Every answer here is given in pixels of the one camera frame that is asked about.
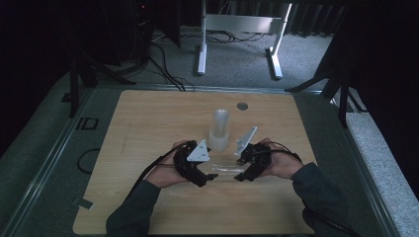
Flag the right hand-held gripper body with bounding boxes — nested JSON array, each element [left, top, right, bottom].
[[233, 125, 273, 174]]

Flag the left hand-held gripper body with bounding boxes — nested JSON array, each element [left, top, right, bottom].
[[173, 138, 211, 183]]

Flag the clear plastic bag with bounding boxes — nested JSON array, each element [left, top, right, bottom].
[[210, 160, 247, 176]]

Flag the stack of translucent plastic cups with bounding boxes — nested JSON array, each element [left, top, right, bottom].
[[208, 108, 230, 153]]

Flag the person's right hand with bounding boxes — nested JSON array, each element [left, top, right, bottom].
[[258, 137, 305, 181]]

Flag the person's left hand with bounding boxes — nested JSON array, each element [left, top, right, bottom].
[[144, 139, 193, 190]]

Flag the black tripod stand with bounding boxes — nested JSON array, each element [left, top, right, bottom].
[[67, 48, 136, 119], [285, 65, 369, 128]]

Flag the grey tape strip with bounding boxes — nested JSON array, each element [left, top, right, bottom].
[[76, 197, 95, 210]]

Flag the dark computer tower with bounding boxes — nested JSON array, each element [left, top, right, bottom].
[[126, 0, 156, 62]]

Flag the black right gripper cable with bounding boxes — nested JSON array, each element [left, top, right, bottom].
[[268, 141, 303, 163]]

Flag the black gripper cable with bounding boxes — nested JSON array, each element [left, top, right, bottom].
[[126, 139, 199, 198], [268, 141, 303, 163]]

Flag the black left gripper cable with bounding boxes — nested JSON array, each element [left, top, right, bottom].
[[126, 139, 199, 198]]

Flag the black floor cables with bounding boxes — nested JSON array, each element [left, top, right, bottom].
[[144, 29, 265, 93]]

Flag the black cable loop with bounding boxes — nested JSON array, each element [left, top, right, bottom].
[[76, 147, 101, 175]]

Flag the white metal desk frame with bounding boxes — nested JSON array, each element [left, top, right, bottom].
[[197, 0, 293, 81]]

